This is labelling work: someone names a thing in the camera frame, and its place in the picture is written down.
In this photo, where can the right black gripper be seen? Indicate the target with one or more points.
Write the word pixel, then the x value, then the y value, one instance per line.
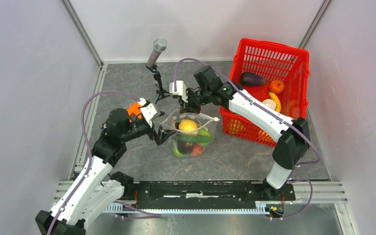
pixel 188 107

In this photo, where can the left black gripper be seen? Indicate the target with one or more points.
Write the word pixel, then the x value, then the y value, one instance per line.
pixel 162 135

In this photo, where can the green apple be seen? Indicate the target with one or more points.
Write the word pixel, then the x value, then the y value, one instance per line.
pixel 177 153
pixel 205 136

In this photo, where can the yellow lemon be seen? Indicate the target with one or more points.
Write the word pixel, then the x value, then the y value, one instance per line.
pixel 188 127

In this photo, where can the green chili pepper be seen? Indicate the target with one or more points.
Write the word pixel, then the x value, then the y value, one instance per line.
pixel 194 139

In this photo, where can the clear dotted zip bag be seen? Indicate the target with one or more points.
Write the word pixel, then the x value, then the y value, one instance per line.
pixel 202 120

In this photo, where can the red apple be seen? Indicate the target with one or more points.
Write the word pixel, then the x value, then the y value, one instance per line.
pixel 197 151

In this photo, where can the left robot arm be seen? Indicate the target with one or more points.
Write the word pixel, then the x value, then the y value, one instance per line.
pixel 80 206

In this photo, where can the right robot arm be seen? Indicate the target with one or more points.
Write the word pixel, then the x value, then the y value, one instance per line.
pixel 290 135

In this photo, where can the black mini tripod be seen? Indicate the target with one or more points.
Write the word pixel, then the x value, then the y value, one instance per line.
pixel 161 92

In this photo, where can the purple eggplant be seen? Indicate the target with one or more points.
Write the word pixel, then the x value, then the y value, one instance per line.
pixel 251 79

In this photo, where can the silver microphone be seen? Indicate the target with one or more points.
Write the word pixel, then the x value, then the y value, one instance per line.
pixel 159 46

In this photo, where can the white mushroom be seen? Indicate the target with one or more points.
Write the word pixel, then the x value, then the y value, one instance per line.
pixel 270 103

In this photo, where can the yellow banana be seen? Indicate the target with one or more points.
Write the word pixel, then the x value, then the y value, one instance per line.
pixel 276 100

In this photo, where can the orange mini pumpkin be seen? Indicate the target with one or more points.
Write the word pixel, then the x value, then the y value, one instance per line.
pixel 276 86

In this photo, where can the red plastic basket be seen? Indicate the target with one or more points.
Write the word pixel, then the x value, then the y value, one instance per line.
pixel 272 61

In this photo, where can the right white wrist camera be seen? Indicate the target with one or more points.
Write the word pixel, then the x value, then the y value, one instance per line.
pixel 178 88

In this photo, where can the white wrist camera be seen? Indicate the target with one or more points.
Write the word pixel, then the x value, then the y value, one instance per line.
pixel 178 88
pixel 149 111

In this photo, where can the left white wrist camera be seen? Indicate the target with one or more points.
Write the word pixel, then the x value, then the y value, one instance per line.
pixel 149 111

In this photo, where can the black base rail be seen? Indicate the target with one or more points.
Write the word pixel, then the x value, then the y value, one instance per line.
pixel 206 197

